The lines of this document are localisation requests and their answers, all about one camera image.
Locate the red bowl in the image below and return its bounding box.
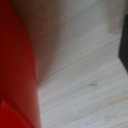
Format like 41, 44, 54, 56
0, 0, 43, 128

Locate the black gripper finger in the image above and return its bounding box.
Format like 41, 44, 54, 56
118, 12, 128, 73

